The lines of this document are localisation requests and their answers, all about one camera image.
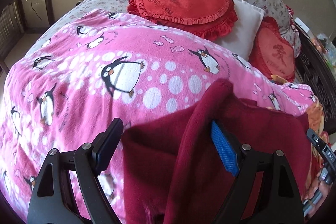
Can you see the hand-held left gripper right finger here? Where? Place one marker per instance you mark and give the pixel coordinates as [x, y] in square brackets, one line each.
[224, 148]

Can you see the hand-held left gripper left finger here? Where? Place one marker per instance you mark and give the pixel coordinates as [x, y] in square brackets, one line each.
[106, 150]

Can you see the dark red knit sweater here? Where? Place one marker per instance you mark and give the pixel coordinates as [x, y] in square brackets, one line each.
[162, 150]

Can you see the orange floral blanket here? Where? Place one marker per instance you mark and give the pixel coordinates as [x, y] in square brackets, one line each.
[315, 113]

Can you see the dark carved wooden headboard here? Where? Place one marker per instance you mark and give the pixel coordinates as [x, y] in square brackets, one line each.
[315, 74]

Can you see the pink penguin print blanket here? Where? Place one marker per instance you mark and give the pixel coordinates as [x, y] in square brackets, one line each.
[78, 77]

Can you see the colourful clutter pile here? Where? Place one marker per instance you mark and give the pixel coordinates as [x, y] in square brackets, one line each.
[325, 48]

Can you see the small red heart pillow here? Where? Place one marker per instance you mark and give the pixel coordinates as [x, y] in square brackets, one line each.
[275, 56]

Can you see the white pillow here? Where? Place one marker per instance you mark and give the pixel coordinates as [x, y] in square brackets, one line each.
[244, 29]

